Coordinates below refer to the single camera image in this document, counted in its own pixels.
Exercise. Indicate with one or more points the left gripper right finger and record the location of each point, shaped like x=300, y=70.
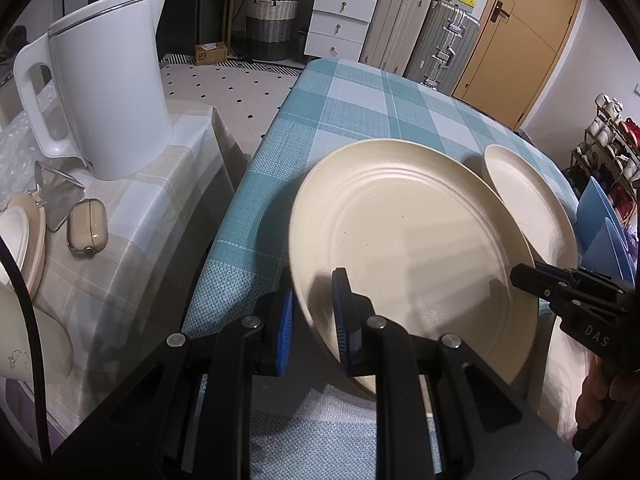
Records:
x=371, y=345

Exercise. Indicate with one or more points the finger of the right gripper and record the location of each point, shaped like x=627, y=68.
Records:
x=545, y=284

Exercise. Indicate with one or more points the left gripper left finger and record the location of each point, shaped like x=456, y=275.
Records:
x=257, y=344

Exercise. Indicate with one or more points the blue bowl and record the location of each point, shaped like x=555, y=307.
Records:
x=593, y=208
x=606, y=254

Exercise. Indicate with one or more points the small cream plate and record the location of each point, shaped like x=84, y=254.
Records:
x=531, y=202

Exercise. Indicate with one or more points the large cream plate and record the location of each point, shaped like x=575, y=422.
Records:
x=425, y=239

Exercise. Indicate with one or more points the right human hand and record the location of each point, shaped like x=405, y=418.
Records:
x=596, y=388

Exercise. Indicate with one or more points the teal plaid tablecloth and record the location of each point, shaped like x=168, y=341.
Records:
x=311, y=423

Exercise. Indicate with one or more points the shoe rack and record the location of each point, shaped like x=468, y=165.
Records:
x=609, y=153

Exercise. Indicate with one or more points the beige plaid tablecloth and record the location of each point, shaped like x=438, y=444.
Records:
x=114, y=308

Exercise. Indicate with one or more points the cream cup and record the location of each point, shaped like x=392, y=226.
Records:
x=15, y=353

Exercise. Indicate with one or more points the beige earbuds case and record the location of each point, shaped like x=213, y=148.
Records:
x=87, y=232

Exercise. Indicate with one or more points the metal phone stand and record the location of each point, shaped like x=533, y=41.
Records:
x=56, y=193

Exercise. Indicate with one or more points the wooden door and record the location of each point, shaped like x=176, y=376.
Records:
x=519, y=45

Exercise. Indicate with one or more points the silver suitcase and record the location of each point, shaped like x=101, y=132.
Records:
x=444, y=46

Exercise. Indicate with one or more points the small cardboard box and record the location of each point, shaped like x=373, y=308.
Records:
x=210, y=54

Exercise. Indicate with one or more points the beige suitcase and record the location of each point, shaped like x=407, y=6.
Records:
x=392, y=34

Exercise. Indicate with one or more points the white electric kettle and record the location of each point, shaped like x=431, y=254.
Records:
x=105, y=71

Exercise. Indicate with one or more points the woven laundry basket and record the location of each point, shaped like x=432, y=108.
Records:
x=269, y=28

